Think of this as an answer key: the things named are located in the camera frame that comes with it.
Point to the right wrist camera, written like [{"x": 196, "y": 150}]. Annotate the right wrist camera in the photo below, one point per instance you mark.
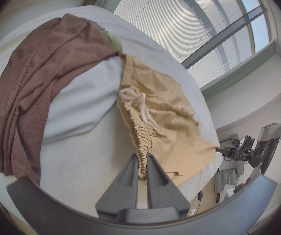
[{"x": 235, "y": 142}]

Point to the bed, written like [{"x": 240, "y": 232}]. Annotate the bed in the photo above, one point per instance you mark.
[{"x": 76, "y": 160}]

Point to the pale grey garment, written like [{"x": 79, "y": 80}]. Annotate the pale grey garment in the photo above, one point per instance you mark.
[{"x": 81, "y": 101}]

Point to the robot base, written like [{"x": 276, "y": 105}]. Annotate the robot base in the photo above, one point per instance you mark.
[{"x": 226, "y": 190}]

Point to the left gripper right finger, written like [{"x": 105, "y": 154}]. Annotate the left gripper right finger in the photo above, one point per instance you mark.
[{"x": 162, "y": 192}]

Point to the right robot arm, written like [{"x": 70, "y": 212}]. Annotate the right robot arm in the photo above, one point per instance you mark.
[{"x": 270, "y": 131}]

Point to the tan shorts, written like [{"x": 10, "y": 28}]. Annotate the tan shorts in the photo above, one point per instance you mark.
[{"x": 167, "y": 111}]

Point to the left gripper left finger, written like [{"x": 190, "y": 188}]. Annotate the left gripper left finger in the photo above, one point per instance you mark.
[{"x": 123, "y": 192}]

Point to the window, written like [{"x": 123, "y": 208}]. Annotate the window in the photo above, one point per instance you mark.
[{"x": 179, "y": 21}]

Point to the green garment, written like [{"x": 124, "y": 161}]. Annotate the green garment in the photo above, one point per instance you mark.
[{"x": 114, "y": 44}]

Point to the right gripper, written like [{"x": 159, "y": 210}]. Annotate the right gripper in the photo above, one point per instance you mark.
[{"x": 232, "y": 153}]

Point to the brown garment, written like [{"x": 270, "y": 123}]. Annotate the brown garment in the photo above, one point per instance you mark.
[{"x": 32, "y": 82}]

